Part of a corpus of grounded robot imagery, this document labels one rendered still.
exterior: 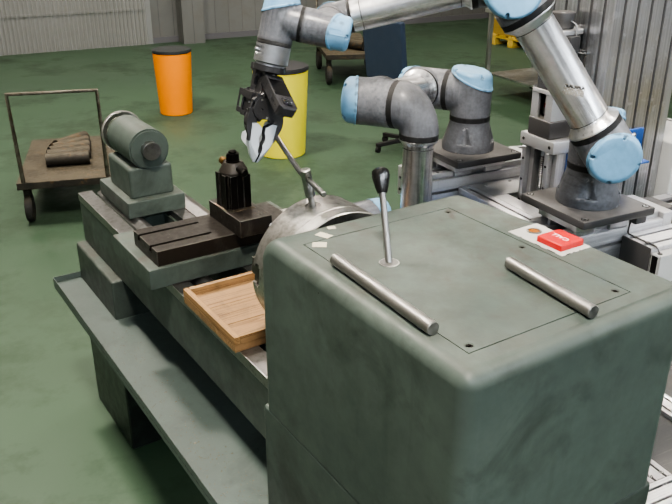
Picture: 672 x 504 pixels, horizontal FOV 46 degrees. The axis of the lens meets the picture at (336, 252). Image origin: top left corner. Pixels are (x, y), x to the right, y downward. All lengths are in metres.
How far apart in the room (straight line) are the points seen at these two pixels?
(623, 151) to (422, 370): 0.81
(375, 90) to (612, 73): 0.61
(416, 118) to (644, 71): 0.64
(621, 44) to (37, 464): 2.33
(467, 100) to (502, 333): 1.20
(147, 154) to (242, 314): 0.84
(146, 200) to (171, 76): 4.73
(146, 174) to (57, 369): 1.20
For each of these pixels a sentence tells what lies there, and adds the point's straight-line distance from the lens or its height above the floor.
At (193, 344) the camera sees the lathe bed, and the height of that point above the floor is 0.74.
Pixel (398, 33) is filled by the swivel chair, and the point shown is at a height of 0.92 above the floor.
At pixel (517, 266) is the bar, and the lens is 1.35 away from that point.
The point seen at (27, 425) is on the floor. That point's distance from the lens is 3.28.
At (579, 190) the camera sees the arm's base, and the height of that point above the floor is 1.21.
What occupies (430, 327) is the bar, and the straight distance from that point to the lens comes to 1.14.
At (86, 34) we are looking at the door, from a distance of 11.17.
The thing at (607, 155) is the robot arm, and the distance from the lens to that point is 1.77.
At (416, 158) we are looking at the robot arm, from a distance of 1.92.
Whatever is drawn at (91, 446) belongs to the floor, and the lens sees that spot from 3.10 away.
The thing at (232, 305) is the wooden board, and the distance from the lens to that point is 2.03.
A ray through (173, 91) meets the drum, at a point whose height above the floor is 0.23.
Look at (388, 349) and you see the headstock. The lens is 1.20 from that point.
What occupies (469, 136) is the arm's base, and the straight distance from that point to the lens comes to 2.29.
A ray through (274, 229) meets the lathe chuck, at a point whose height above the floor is 1.19.
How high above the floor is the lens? 1.83
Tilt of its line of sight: 24 degrees down
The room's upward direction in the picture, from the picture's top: straight up
